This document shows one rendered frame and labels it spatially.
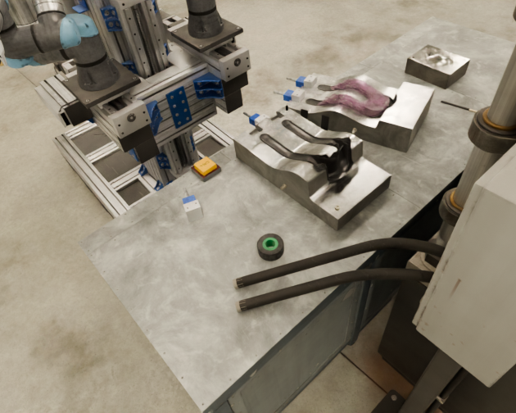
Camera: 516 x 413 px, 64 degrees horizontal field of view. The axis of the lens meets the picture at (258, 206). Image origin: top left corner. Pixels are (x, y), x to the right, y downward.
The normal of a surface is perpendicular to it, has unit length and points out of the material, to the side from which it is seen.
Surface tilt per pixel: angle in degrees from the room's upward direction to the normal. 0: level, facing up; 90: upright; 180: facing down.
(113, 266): 0
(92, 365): 0
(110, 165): 0
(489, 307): 90
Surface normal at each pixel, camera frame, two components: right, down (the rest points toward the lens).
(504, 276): -0.75, 0.54
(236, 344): -0.09, -0.65
